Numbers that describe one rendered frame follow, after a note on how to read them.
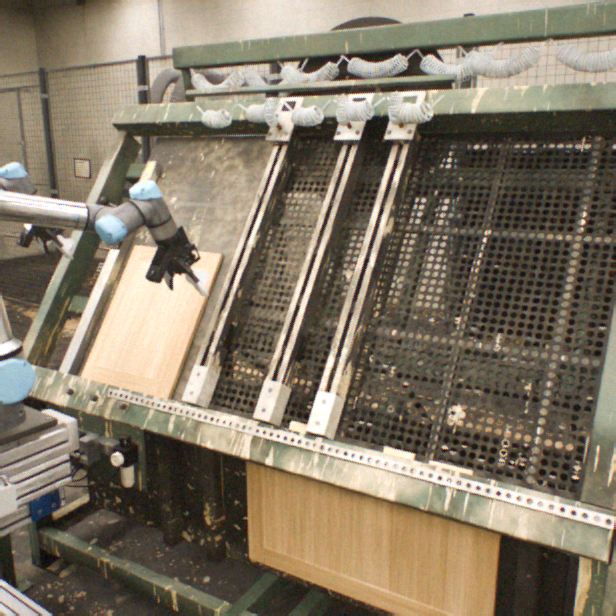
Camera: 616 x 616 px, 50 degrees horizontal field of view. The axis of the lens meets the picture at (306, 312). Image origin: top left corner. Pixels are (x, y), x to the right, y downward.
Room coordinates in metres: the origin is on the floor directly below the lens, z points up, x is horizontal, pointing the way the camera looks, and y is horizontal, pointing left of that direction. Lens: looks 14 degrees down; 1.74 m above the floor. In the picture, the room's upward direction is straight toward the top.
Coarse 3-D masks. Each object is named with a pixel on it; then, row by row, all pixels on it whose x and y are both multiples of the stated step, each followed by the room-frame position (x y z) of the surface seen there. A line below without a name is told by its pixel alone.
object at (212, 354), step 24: (288, 120) 2.51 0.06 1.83; (288, 144) 2.49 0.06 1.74; (288, 168) 2.49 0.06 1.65; (264, 192) 2.42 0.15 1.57; (264, 216) 2.35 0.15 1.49; (240, 240) 2.32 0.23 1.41; (264, 240) 2.34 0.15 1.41; (240, 264) 2.25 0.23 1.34; (240, 288) 2.21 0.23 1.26; (216, 312) 2.17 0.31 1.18; (240, 312) 2.21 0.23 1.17; (216, 336) 2.11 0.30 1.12; (216, 360) 2.09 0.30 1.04; (192, 384) 2.04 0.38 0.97
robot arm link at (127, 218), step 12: (132, 204) 1.70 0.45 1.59; (96, 216) 1.73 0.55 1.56; (108, 216) 1.67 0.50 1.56; (120, 216) 1.67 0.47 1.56; (132, 216) 1.69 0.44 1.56; (144, 216) 1.71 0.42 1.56; (96, 228) 1.68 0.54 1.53; (108, 228) 1.65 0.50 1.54; (120, 228) 1.66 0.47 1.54; (132, 228) 1.69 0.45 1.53; (108, 240) 1.66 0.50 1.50; (120, 240) 1.68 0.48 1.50
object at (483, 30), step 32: (320, 32) 2.95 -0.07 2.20; (352, 32) 2.87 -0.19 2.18; (384, 32) 2.79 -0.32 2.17; (416, 32) 2.72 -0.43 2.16; (448, 32) 2.66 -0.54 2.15; (480, 32) 2.59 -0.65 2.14; (512, 32) 2.53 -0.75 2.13; (544, 32) 2.48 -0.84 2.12; (576, 32) 2.42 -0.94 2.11; (608, 32) 2.37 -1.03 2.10; (192, 64) 3.30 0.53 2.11; (224, 64) 3.21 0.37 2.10; (256, 64) 3.20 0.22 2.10; (576, 416) 1.77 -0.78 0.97; (576, 448) 1.97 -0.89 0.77
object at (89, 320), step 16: (144, 176) 2.80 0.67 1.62; (128, 240) 2.65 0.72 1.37; (112, 256) 2.60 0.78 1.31; (112, 272) 2.57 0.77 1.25; (96, 288) 2.54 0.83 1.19; (96, 304) 2.49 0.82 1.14; (96, 320) 2.48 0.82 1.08; (80, 336) 2.43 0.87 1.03; (80, 352) 2.40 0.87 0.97; (64, 368) 2.37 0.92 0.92
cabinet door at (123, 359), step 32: (128, 288) 2.49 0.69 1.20; (160, 288) 2.42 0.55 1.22; (192, 288) 2.36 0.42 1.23; (128, 320) 2.40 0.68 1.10; (160, 320) 2.33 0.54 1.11; (192, 320) 2.26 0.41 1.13; (96, 352) 2.37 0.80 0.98; (128, 352) 2.31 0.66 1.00; (160, 352) 2.25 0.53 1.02; (128, 384) 2.22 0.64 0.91; (160, 384) 2.16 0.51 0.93
